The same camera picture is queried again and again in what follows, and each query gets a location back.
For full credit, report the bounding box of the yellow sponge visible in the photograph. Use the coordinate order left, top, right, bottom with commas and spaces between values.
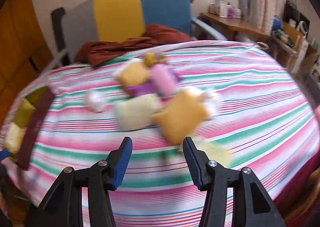
153, 90, 208, 146
115, 60, 149, 88

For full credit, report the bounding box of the striped pink green bedsheet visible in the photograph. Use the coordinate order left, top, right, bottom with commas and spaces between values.
4, 41, 319, 226

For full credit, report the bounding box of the white box on desk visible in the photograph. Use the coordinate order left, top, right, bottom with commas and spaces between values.
217, 0, 228, 18

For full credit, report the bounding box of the wooden desk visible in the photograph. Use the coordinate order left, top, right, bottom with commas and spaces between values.
200, 12, 270, 38

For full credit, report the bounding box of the gold metal tin box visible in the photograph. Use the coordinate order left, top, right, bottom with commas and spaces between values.
4, 86, 48, 157

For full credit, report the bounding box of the purple snack packet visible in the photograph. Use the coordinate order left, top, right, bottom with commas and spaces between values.
126, 68, 182, 97

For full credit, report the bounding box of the dark red blanket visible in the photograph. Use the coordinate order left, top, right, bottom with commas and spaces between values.
74, 23, 194, 67

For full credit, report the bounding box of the white foam sponge block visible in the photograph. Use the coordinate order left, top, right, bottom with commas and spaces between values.
185, 86, 221, 120

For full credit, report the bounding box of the yellow sock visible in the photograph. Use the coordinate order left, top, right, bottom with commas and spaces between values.
143, 52, 167, 67

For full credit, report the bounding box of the white plastic bag ball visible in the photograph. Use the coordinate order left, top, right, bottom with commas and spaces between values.
84, 89, 107, 113

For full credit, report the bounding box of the wooden wardrobe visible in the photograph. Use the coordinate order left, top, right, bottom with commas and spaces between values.
1, 0, 54, 122

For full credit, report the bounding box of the yellow cracker packet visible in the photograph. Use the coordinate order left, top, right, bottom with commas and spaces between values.
191, 135, 231, 168

